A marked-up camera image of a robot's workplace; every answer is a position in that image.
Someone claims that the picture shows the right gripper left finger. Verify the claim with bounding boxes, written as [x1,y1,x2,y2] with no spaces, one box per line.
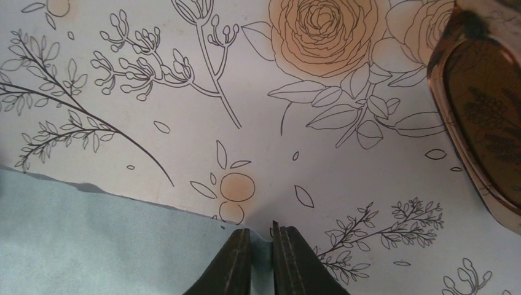
[184,229,252,295]

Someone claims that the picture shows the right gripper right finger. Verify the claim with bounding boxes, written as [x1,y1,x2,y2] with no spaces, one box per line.
[272,221,349,295]

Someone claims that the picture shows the light blue cleaning cloth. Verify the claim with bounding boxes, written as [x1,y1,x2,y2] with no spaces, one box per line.
[0,165,273,295]

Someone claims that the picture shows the brown sunglasses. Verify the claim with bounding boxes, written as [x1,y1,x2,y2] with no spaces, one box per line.
[427,1,520,234]

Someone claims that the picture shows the floral table mat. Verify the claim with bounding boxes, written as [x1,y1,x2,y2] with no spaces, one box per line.
[1,1,520,294]

